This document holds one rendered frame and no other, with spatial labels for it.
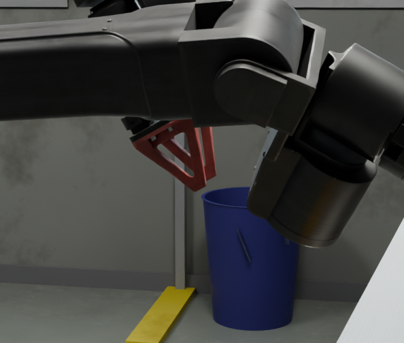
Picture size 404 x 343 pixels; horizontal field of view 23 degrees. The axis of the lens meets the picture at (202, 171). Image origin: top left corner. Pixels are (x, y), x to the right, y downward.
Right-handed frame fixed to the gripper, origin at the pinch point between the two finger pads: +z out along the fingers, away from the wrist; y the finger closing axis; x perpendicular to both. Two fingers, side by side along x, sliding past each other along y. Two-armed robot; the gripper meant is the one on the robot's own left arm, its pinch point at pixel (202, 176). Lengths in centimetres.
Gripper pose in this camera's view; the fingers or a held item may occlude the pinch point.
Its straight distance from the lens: 102.1
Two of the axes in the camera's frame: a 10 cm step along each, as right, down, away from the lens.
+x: -8.5, 4.6, 2.5
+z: 4.8, 8.7, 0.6
